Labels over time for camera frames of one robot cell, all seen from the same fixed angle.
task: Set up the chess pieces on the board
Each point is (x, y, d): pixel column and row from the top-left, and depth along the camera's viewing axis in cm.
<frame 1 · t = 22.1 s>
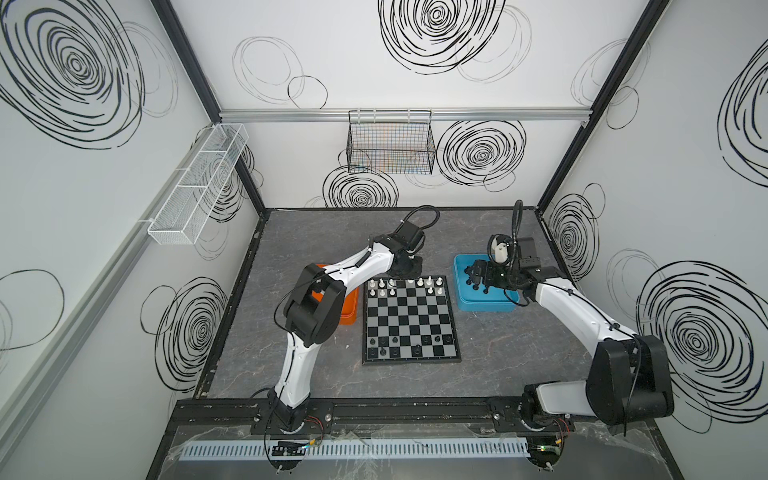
left hand: (419, 271, 93), fingers closed
right hand: (478, 272, 87), fingers open
blue plastic tray: (469, 299, 94), point 3 cm above the table
black and white chessboard: (409, 321, 91), point 2 cm above the table

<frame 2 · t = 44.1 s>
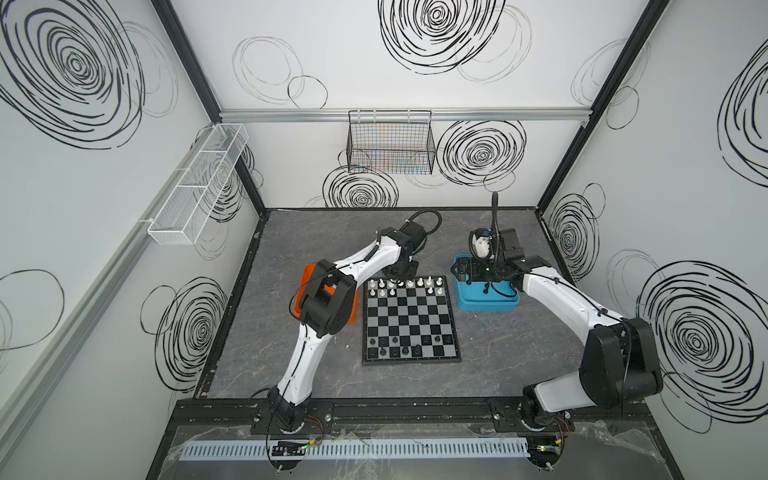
left hand: (407, 276, 96), fingers closed
right hand: (463, 267, 87), fingers open
the named things where they were.

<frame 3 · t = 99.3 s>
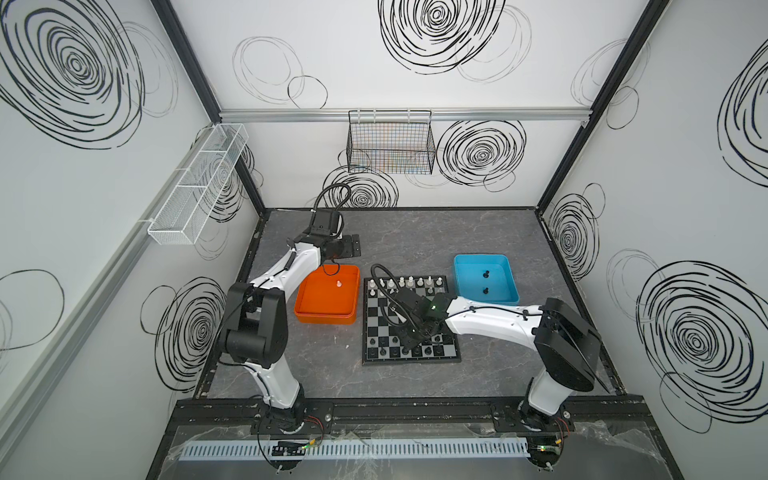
left hand: (349, 244, 94), fingers open
right hand: (399, 340, 83), fingers closed
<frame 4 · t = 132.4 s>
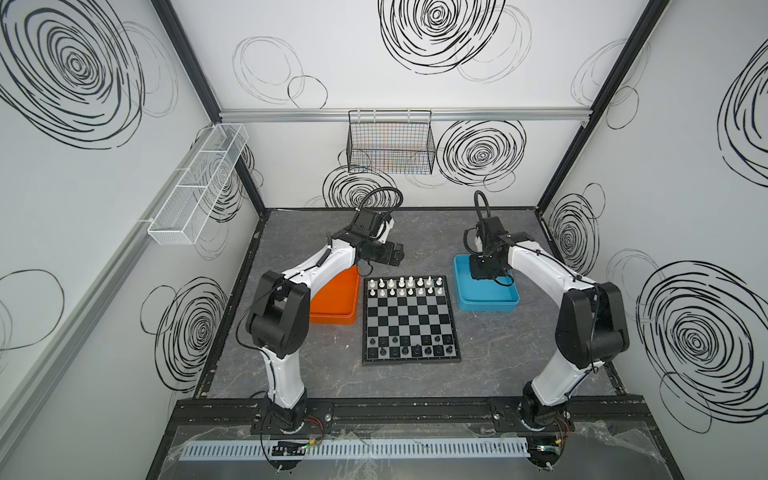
left hand: (394, 250, 92), fingers open
right hand: (473, 272, 91), fingers closed
